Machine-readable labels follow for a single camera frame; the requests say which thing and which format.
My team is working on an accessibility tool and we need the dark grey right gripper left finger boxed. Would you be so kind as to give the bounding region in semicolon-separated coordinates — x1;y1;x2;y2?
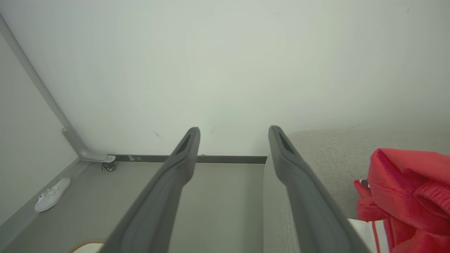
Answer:
98;127;201;253

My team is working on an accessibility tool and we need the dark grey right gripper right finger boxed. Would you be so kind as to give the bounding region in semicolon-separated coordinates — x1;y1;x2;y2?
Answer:
268;125;371;253

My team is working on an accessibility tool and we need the white garment with red stripes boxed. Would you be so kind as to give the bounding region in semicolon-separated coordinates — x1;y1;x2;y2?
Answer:
346;218;391;253

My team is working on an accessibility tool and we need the red garment with white stripe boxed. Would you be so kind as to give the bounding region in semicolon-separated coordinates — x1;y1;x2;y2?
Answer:
366;148;450;253

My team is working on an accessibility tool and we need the grey fabric sofa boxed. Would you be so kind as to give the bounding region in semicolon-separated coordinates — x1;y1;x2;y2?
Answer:
263;128;450;253

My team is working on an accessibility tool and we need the black baseboard strip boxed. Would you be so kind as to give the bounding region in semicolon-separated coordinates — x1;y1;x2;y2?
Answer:
114;155;268;164

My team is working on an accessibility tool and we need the white shoe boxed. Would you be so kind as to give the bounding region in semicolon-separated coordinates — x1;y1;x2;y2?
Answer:
34;177;72;213

